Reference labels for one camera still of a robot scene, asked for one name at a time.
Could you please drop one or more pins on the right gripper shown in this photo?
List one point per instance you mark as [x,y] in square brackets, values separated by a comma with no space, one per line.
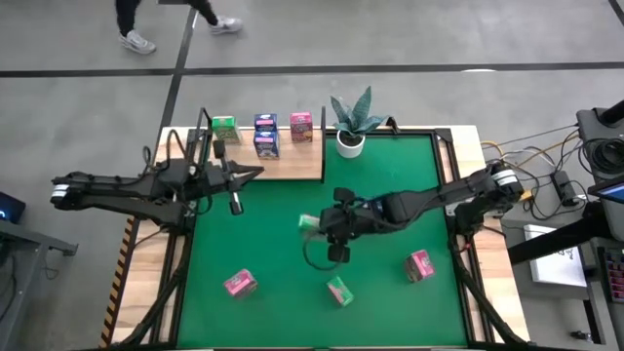
[346,222]

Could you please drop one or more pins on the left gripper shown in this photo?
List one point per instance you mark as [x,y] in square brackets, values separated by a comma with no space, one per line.
[219,175]

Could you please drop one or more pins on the Apple Jacks cereal box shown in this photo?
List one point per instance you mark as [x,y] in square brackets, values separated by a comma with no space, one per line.
[308,222]
[225,130]
[339,291]

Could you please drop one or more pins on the Raisin Bran cereal box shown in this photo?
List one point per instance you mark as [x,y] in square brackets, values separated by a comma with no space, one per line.
[240,284]
[419,265]
[300,128]

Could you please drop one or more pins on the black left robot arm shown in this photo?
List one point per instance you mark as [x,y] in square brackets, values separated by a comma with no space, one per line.
[122,190]

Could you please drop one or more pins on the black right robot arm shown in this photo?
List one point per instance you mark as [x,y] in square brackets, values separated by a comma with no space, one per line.
[439,195]

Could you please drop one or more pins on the wooden shelf board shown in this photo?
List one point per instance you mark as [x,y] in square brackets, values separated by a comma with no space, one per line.
[287,166]

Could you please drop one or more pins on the green table mat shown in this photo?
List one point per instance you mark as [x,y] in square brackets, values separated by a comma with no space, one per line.
[273,234]

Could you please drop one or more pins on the white plant pot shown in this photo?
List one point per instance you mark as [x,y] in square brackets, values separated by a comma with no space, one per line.
[350,148]

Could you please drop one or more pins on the green snake plant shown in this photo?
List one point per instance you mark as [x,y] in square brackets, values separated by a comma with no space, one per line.
[361,109]

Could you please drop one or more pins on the yellow black hazard tape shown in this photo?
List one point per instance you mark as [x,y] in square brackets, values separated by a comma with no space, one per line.
[116,292]

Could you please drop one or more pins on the person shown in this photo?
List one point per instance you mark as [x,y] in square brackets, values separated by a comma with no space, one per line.
[128,14]

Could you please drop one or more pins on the yellow plug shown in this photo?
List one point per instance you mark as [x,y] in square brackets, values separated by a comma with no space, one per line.
[527,196]

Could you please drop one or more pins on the grey side desk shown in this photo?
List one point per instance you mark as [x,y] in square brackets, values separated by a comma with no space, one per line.
[24,239]
[551,312]

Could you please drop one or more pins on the black device blue light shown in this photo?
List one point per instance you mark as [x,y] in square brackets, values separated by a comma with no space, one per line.
[10,207]

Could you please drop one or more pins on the white paper sheet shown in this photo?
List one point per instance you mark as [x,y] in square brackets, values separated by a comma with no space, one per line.
[556,263]

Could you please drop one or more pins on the black diagonal beam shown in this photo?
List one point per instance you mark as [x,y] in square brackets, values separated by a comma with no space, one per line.
[560,241]

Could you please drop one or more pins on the black power adapter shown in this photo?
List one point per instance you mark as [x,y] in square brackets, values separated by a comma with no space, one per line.
[564,188]

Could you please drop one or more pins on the small black object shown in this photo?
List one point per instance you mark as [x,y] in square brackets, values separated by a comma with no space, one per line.
[580,335]

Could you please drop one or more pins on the grey equipment case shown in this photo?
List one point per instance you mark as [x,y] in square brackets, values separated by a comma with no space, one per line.
[590,131]

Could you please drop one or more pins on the tablet screen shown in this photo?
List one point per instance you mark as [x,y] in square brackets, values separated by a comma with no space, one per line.
[612,192]

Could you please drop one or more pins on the black metal shelf frame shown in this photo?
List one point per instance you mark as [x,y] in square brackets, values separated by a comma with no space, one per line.
[323,146]

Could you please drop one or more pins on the silver metal bracket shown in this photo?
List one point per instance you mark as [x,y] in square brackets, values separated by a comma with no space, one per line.
[451,209]

